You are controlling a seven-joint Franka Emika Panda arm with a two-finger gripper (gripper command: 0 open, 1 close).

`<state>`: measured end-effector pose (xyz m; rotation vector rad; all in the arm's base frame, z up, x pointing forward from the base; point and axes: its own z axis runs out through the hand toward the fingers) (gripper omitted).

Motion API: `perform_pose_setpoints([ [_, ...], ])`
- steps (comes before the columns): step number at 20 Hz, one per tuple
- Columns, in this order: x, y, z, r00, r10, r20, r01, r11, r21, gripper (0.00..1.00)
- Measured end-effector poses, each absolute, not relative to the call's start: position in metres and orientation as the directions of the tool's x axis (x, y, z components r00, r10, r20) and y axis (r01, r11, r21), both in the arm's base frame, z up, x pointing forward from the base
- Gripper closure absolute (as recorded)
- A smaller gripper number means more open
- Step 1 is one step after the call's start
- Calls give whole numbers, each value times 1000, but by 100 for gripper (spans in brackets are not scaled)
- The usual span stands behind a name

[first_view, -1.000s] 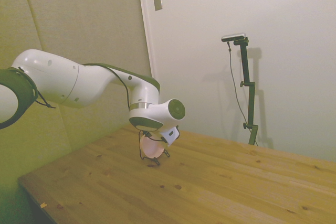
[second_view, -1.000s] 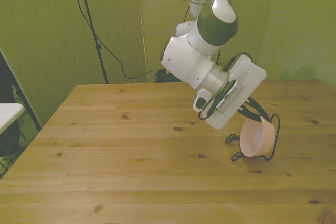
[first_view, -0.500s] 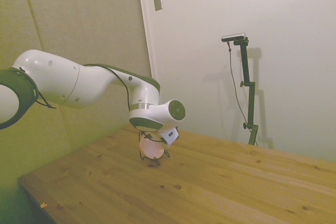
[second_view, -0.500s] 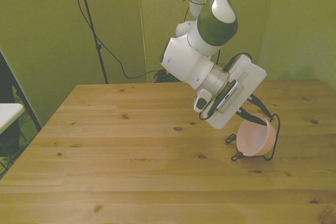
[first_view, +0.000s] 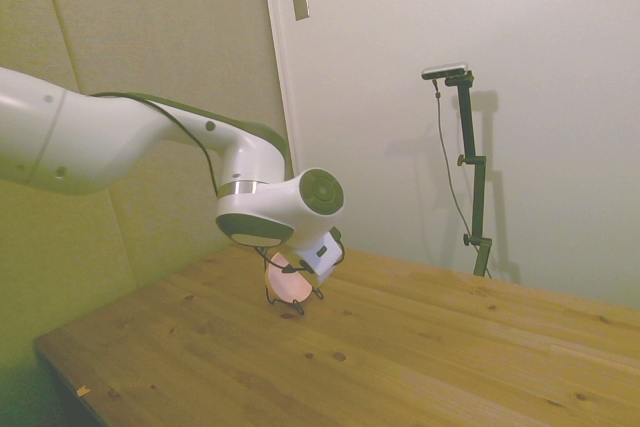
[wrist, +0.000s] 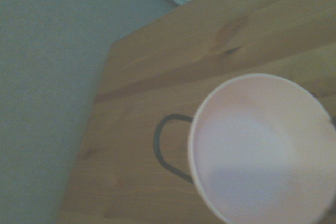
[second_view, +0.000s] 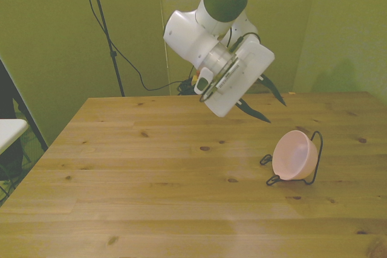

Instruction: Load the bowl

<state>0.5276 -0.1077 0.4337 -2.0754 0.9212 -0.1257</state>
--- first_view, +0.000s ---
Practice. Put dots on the grey stereo camera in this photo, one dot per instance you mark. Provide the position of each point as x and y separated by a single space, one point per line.
445 70

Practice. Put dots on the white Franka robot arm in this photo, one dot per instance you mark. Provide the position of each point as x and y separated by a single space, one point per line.
100 147

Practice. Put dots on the small orange scrap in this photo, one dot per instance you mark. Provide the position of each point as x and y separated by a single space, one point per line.
83 390

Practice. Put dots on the grey wall switch plate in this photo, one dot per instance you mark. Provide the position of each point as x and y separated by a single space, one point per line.
300 2

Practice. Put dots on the pink bowl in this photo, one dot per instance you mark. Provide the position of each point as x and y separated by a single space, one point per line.
290 284

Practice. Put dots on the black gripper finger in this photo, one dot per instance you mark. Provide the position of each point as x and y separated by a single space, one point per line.
297 267

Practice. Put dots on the black articulated camera stand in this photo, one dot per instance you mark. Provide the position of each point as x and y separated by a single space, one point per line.
477 187

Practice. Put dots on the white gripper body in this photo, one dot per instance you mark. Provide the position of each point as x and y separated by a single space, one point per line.
322 257

